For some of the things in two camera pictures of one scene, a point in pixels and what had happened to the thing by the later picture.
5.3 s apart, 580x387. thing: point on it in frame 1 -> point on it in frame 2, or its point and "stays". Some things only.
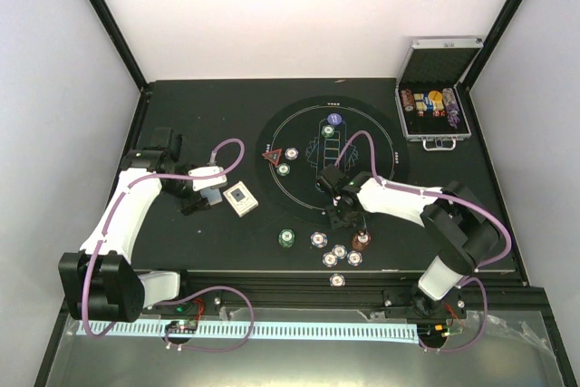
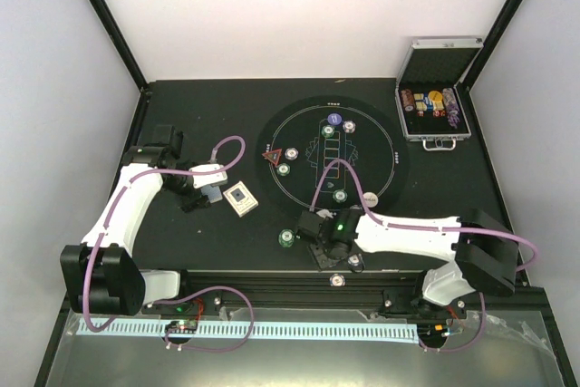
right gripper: (336, 223) -> (322, 259)
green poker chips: (283, 169) stays
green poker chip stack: (286, 237) stays
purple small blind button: (334, 119) stays
